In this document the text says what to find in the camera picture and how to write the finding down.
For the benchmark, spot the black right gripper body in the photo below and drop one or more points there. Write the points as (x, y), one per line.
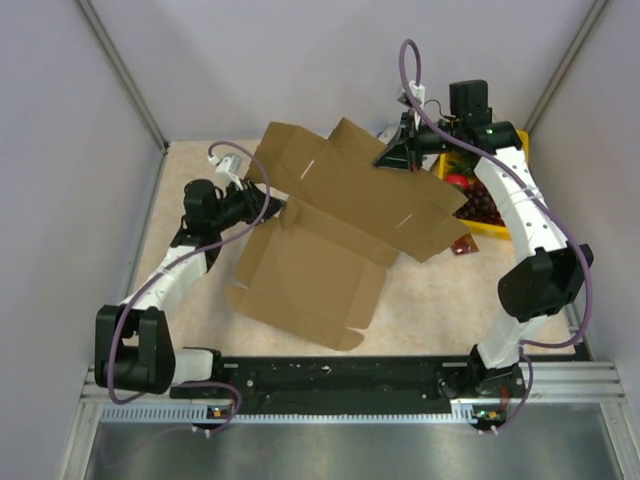
(433, 141)

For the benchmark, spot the small red packet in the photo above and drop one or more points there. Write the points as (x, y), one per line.
(464, 245)

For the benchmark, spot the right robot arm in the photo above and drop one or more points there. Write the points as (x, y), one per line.
(549, 272)

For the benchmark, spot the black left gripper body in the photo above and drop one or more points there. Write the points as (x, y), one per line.
(241, 206)

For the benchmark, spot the red tomato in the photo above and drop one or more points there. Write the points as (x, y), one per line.
(459, 181)

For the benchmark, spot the brown cardboard box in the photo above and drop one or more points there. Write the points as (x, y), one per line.
(318, 268)

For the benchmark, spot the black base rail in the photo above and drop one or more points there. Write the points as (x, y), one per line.
(356, 384)

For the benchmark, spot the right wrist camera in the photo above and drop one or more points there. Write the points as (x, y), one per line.
(414, 99)

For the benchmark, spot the orange pineapple toy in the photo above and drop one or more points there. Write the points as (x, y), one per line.
(462, 165)

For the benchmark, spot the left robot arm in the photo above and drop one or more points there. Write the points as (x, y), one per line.
(133, 346)

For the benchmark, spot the purple grapes bunch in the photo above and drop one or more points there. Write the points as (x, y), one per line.
(480, 206)

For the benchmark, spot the yellow plastic basket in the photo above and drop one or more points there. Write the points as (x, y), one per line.
(482, 228)

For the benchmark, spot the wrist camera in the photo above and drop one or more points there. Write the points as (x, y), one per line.
(414, 99)
(228, 166)

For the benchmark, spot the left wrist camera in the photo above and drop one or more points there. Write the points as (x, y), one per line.
(228, 166)

